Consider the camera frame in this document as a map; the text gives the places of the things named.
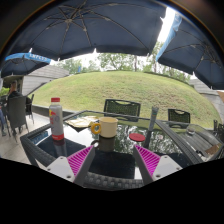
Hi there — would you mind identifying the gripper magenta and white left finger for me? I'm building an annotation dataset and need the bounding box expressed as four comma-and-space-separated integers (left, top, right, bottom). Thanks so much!
46, 145, 96, 187

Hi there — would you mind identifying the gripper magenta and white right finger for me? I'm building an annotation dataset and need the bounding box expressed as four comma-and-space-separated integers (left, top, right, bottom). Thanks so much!
133, 145, 182, 185

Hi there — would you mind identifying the red round bottle lid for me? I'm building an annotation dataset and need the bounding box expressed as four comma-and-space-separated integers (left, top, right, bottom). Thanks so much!
129, 133, 145, 142

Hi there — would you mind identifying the black wicker glass-top table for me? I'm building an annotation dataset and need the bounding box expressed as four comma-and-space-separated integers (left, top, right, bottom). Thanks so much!
21, 110, 195, 191

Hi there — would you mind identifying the glass ashtray on right table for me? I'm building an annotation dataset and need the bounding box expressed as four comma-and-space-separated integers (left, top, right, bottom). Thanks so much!
186, 125, 195, 135

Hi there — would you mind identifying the neighbouring grey table right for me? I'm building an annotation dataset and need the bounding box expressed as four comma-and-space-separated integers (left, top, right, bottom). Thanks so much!
156, 120, 224, 164

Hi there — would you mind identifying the black wicker chair right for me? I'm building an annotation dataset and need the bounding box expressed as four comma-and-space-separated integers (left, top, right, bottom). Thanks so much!
168, 109, 190, 123

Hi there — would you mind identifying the black wicker chair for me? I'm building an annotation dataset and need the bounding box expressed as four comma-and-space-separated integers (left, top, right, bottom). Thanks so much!
104, 99, 141, 122
8, 96, 27, 130
168, 109, 190, 123

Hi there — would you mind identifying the grey umbrella pole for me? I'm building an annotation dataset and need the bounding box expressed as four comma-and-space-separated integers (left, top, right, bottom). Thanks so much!
144, 107, 159, 148

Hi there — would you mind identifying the silver bottle with red cap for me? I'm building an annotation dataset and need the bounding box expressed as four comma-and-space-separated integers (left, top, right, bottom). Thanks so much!
49, 97, 64, 141

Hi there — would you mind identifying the black wicker chair centre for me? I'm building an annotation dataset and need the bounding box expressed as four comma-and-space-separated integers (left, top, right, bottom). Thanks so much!
104, 99, 141, 122

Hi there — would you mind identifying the black wicker chair left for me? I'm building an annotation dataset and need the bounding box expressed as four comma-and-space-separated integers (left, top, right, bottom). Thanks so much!
8, 96, 27, 130

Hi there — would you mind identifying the seated person in black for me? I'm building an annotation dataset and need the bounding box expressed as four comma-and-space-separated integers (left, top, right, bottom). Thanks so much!
8, 80, 21, 98

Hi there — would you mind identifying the left blue patio umbrella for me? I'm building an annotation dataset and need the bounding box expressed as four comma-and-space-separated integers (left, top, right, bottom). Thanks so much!
1, 52, 51, 77

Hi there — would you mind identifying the right navy patio umbrella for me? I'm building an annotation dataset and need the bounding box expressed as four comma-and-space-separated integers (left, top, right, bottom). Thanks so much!
156, 14, 224, 90

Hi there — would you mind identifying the large navy patio umbrella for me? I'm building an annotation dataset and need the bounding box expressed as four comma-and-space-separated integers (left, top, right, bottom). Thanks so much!
0, 0, 166, 68

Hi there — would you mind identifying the cream mug with yellow handle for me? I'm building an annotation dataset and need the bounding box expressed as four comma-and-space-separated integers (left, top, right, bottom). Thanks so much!
91, 117, 118, 138

